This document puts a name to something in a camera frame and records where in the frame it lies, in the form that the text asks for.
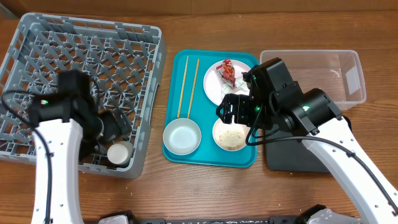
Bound black rectangular tray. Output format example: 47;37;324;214
264;113;358;174

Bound clear plastic bin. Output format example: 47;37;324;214
260;50;367;110

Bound grey plastic dish rack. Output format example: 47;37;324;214
1;13;167;179

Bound white cup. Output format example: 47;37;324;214
107;141;134;166

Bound grey bowl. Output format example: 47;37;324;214
163;118;201;156

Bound wooden chopstick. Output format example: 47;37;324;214
177;56;189;119
187;59;200;119

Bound large white plate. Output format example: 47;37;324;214
203;60;251;105

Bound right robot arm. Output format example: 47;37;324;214
216;57;397;223

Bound teal plastic tray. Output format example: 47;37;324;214
163;50;258;168

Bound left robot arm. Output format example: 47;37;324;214
28;70;134;223

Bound red snack wrapper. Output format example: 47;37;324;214
216;58;236;88

